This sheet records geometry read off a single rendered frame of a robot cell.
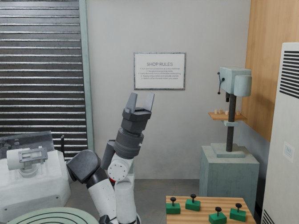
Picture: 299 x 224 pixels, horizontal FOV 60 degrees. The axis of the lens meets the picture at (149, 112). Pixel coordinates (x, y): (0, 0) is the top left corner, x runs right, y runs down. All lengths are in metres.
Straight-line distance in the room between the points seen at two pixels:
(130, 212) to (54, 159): 0.36
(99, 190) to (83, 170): 0.10
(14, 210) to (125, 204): 0.38
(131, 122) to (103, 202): 0.37
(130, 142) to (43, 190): 0.37
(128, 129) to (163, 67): 2.47
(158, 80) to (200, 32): 0.76
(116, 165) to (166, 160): 2.75
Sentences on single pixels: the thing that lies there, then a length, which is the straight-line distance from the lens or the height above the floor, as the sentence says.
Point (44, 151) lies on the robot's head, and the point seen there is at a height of 1.43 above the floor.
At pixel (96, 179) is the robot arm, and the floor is 1.27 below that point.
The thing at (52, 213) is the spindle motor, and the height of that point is 1.51.
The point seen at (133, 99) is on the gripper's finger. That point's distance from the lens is 0.78.
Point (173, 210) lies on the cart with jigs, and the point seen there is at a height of 0.56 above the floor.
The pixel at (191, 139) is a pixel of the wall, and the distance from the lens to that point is 3.50.
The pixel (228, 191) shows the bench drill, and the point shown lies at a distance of 2.75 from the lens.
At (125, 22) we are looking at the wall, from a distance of 3.27.
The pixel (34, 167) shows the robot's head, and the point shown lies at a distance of 1.00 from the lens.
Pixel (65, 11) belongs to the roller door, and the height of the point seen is 2.17.
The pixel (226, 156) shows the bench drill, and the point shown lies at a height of 0.72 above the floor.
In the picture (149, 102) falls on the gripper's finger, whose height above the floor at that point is 1.59.
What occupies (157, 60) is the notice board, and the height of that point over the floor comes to 1.61.
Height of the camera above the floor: 1.77
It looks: 14 degrees down
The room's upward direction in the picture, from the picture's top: straight up
